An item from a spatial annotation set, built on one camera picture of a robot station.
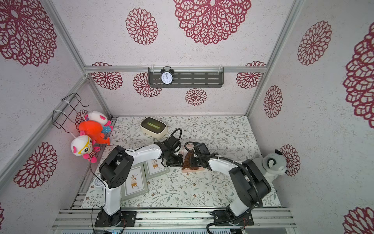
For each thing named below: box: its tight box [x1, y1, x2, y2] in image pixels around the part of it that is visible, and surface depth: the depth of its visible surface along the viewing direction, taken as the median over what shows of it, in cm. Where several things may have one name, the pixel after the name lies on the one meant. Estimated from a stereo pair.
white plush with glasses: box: [70, 130, 101, 163], surface depth 82 cm
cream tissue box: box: [139, 117, 169, 139], surface depth 108 cm
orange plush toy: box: [78, 120, 111, 146], surface depth 93 cm
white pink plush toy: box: [84, 110, 114, 132], surface depth 97 cm
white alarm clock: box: [93, 176, 105, 189], surface depth 83 cm
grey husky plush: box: [252, 149, 287, 184], surface depth 75 cm
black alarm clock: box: [160, 66, 175, 86], surface depth 92 cm
